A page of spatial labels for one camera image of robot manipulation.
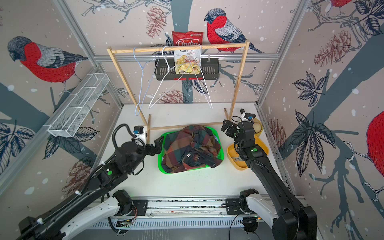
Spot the dark red plaid shirt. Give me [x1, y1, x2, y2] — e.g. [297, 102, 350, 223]
[161, 125, 223, 174]

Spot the white hanger of red shirt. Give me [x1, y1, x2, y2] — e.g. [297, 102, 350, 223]
[148, 45, 190, 109]

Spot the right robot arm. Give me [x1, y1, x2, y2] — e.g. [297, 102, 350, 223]
[221, 120, 317, 240]

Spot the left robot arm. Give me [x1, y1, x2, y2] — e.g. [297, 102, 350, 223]
[18, 124, 164, 240]

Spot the yellow bamboo steamer basket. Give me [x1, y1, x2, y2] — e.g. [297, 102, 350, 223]
[253, 118, 263, 137]

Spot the yellow plastic tray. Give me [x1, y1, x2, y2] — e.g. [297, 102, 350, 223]
[227, 135, 269, 171]

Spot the green perforated plastic tray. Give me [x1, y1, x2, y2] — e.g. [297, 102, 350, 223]
[157, 125, 225, 175]

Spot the red chips bag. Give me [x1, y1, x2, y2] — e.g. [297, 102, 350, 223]
[171, 30, 204, 75]

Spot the wooden clothes rack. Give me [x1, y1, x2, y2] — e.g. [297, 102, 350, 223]
[107, 40, 250, 143]

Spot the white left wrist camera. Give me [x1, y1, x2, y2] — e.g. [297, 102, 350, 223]
[133, 126, 148, 145]

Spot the black wall basket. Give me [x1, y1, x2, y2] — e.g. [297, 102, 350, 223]
[154, 58, 220, 81]

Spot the white wire mesh basket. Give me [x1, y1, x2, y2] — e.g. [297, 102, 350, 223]
[48, 73, 110, 137]

